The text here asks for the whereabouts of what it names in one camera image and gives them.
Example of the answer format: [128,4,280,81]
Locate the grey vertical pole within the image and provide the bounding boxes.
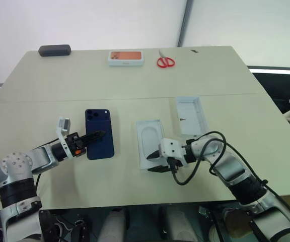
[177,0,195,47]

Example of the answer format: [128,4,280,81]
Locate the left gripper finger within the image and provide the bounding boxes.
[81,130,107,145]

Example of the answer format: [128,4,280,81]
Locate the black glossy desk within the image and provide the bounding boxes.
[246,65,290,114]

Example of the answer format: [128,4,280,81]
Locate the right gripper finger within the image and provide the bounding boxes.
[146,150,163,161]
[147,164,171,174]

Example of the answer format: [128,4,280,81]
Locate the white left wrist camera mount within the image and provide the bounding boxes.
[56,116,79,160]

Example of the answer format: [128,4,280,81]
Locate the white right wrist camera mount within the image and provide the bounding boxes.
[159,138,189,168]

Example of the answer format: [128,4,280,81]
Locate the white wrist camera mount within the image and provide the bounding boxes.
[56,116,79,160]
[159,138,189,168]

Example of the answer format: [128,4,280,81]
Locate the dark blue smartphone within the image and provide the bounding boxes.
[85,108,116,161]

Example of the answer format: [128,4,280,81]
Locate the white rounded robot leg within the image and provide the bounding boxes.
[159,207,189,242]
[101,208,130,242]

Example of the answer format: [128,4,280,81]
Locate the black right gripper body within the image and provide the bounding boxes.
[166,157,184,174]

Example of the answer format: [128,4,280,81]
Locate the orange printed phone box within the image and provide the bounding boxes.
[107,50,145,68]

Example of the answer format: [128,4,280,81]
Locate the white phone box lid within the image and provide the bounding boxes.
[175,95,210,138]

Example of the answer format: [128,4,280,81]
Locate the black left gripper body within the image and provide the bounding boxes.
[65,133,87,158]

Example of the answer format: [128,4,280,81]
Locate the red handled scissors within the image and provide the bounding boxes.
[156,48,176,69]

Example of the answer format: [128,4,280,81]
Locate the white cardboard insert tray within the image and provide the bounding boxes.
[139,123,168,170]

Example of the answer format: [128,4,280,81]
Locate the white phone box base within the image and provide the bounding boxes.
[135,119,171,174]

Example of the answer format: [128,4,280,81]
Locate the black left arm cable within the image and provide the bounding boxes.
[33,140,60,195]

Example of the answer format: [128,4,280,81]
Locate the dark grey oblong case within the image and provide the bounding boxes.
[38,44,72,57]

